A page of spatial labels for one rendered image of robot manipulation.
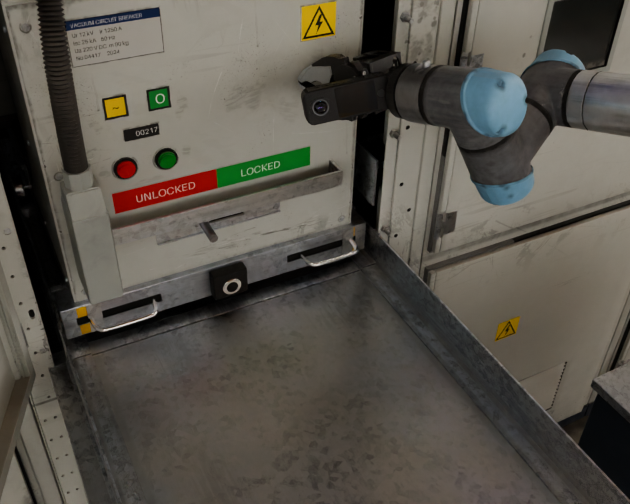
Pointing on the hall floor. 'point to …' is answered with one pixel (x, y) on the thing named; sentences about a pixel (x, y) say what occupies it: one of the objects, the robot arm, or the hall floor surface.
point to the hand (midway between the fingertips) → (300, 82)
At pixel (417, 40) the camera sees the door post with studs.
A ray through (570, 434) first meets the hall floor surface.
